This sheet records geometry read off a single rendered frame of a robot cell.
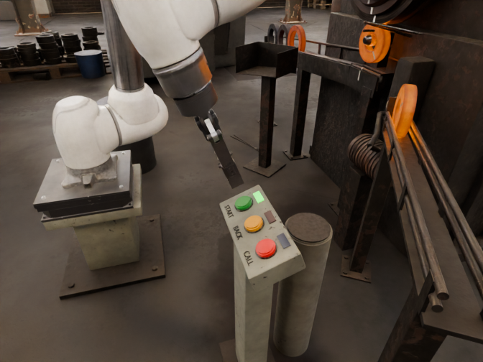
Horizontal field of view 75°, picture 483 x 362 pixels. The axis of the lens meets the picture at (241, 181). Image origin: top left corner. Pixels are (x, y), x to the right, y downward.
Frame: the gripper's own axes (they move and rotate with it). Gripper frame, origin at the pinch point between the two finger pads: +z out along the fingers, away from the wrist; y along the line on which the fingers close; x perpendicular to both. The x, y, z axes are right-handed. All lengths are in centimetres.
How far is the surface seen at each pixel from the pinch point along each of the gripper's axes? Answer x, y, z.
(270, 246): -0.3, -15.5, 8.8
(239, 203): 1.4, -0.1, 8.7
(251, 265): 4.6, -16.6, 9.9
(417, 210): -23.5, -26.2, 4.2
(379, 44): -74, 55, 14
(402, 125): -49, 11, 19
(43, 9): 242, 978, -44
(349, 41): -80, 87, 21
